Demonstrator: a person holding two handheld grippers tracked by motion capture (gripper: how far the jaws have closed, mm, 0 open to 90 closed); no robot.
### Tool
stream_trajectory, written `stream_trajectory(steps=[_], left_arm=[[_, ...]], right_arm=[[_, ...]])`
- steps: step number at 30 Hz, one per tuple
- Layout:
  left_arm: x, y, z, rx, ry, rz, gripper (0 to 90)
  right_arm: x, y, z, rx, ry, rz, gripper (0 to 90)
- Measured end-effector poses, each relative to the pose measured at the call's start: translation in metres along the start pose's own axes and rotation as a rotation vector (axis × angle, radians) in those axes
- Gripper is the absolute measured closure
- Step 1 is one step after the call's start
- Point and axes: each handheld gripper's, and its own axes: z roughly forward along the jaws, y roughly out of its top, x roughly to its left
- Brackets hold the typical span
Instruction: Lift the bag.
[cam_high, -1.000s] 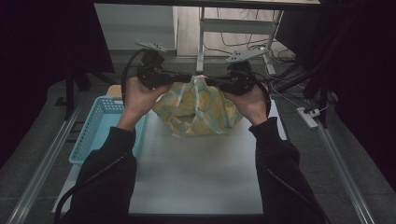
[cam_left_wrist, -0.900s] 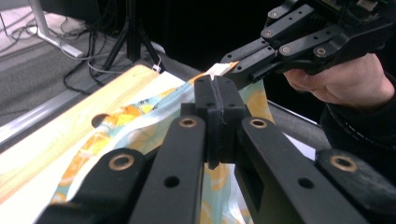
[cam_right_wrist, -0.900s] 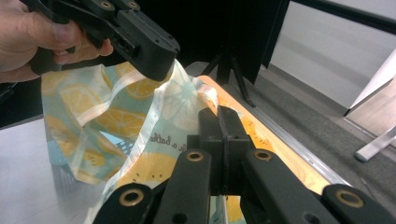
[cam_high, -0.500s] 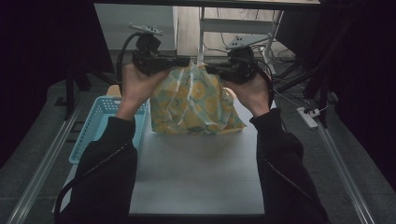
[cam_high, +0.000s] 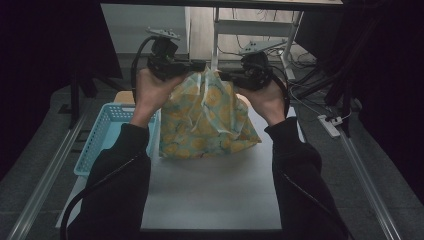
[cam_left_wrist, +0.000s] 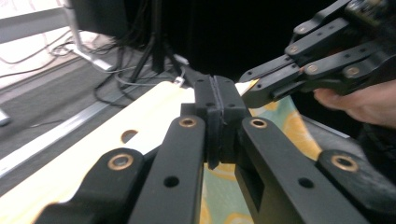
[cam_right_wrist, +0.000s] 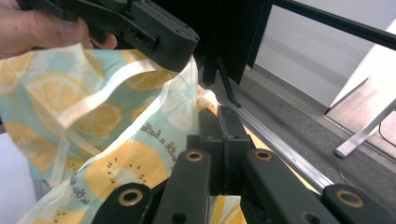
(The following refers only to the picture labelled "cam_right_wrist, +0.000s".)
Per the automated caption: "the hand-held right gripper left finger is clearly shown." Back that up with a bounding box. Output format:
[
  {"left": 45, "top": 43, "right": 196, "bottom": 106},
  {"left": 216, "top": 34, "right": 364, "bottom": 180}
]
[{"left": 186, "top": 108, "right": 225, "bottom": 196}]

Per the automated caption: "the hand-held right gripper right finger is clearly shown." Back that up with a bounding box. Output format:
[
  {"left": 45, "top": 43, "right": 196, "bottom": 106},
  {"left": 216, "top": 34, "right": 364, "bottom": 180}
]
[{"left": 217, "top": 105, "right": 256, "bottom": 196}]

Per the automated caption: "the orange slice print tote bag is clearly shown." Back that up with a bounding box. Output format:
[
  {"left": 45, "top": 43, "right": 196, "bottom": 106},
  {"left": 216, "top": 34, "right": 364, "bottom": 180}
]
[{"left": 0, "top": 42, "right": 248, "bottom": 224}]

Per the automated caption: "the black stand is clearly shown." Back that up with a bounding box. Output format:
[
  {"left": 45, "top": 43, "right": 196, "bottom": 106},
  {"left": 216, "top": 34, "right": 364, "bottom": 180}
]
[{"left": 201, "top": 54, "right": 243, "bottom": 109}]

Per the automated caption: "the white cabinet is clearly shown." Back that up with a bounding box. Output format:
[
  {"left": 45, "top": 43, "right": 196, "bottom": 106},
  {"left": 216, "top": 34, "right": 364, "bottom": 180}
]
[{"left": 247, "top": 0, "right": 396, "bottom": 116}]

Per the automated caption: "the black bar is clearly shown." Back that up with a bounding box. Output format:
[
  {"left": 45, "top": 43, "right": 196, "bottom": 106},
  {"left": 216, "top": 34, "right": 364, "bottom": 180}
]
[{"left": 270, "top": 0, "right": 396, "bottom": 51}]

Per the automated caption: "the aluminium rail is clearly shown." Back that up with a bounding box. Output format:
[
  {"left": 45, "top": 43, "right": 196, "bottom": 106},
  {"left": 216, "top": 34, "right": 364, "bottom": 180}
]
[{"left": 199, "top": 81, "right": 334, "bottom": 191}]

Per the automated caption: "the white desk frame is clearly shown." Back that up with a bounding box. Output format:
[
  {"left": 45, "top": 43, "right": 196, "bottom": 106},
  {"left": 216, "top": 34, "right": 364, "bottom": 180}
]
[{"left": 333, "top": 98, "right": 396, "bottom": 160}]

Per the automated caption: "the black floor cable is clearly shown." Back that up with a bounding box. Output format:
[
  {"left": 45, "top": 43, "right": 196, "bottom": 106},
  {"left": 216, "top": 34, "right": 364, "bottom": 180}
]
[{"left": 377, "top": 120, "right": 396, "bottom": 148}]

